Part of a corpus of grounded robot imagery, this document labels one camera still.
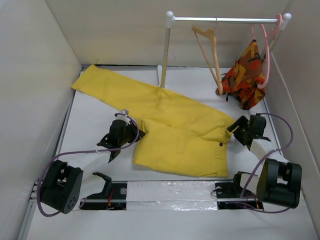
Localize white clothes rack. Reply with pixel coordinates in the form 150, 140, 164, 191
158, 11, 292, 88

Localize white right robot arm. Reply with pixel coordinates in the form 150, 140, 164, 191
227, 113, 302, 209

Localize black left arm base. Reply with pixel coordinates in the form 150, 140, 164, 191
79, 181, 128, 211

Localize orange camouflage garment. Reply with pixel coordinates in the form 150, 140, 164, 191
221, 39, 266, 110

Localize pink plastic hanger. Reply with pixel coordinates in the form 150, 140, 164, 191
257, 14, 283, 89

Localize wooden clothes hanger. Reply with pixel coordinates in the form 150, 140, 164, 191
192, 27, 224, 95

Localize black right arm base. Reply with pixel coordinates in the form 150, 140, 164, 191
211, 181, 264, 210

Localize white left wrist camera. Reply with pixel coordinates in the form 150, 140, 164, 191
114, 109, 131, 125

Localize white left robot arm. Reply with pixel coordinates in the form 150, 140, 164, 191
36, 116, 145, 218

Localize yellow trousers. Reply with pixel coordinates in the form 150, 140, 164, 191
72, 65, 234, 178

